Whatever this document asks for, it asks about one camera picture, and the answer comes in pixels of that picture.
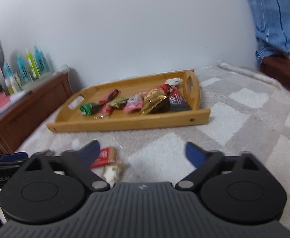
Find red Biscoff biscuit packet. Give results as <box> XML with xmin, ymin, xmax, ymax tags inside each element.
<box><xmin>90</xmin><ymin>147</ymin><xmax>116</xmax><ymax>169</ymax></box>

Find clear bag nougat snack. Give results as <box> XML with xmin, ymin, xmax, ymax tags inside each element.
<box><xmin>101</xmin><ymin>163</ymin><xmax>125</xmax><ymax>184</ymax></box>

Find brown chocolate cone snack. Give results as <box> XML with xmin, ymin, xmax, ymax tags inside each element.
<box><xmin>41</xmin><ymin>150</ymin><xmax>55</xmax><ymax>156</ymax></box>

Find green foil snack packet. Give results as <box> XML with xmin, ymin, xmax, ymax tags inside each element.
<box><xmin>80</xmin><ymin>102</ymin><xmax>103</xmax><ymax>116</ymax></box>

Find red black snack bar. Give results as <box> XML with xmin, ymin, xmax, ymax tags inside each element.
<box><xmin>168</xmin><ymin>86</ymin><xmax>191</xmax><ymax>112</ymax></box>

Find gold foil snack packet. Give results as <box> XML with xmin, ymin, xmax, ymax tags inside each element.
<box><xmin>108</xmin><ymin>97</ymin><xmax>129</xmax><ymax>110</ymax></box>

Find long red wafer bar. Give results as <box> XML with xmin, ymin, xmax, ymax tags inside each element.
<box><xmin>99</xmin><ymin>89</ymin><xmax>120</xmax><ymax>104</ymax></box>

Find pink pastry packet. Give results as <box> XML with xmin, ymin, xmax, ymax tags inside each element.
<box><xmin>124</xmin><ymin>92</ymin><xmax>146</xmax><ymax>113</ymax></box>

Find red gold peanut bag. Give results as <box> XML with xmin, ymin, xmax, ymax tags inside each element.
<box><xmin>141</xmin><ymin>84</ymin><xmax>171</xmax><ymax>115</ymax></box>

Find clear white candy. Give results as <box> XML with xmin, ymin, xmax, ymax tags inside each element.
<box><xmin>164</xmin><ymin>77</ymin><xmax>183</xmax><ymax>86</ymax></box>

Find brown wooden cabinet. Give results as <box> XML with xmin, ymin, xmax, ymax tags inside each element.
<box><xmin>0</xmin><ymin>72</ymin><xmax>73</xmax><ymax>154</ymax></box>

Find bamboo serving tray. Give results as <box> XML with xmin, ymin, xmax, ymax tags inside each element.
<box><xmin>47</xmin><ymin>69</ymin><xmax>211</xmax><ymax>132</ymax></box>

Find grey white checked blanket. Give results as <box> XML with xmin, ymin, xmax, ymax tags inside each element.
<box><xmin>20</xmin><ymin>62</ymin><xmax>290</xmax><ymax>230</ymax></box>

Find small white bottles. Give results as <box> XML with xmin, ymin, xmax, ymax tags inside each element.
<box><xmin>5</xmin><ymin>74</ymin><xmax>22</xmax><ymax>95</ymax></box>

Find small teal bottle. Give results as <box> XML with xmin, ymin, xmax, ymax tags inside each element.
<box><xmin>4</xmin><ymin>61</ymin><xmax>13</xmax><ymax>80</ymax></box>

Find teal spray bottle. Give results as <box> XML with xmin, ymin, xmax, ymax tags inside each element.
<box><xmin>34</xmin><ymin>46</ymin><xmax>48</xmax><ymax>75</ymax></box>
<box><xmin>16</xmin><ymin>53</ymin><xmax>32</xmax><ymax>84</ymax></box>

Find green spray bottle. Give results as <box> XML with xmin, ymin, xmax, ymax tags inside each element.
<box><xmin>26</xmin><ymin>49</ymin><xmax>40</xmax><ymax>79</ymax></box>

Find blue plaid bedding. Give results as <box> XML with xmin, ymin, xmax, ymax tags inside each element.
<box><xmin>248</xmin><ymin>0</ymin><xmax>290</xmax><ymax>64</ymax></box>

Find brown wooden bed frame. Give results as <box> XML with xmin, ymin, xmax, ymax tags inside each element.
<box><xmin>260</xmin><ymin>55</ymin><xmax>290</xmax><ymax>91</ymax></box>

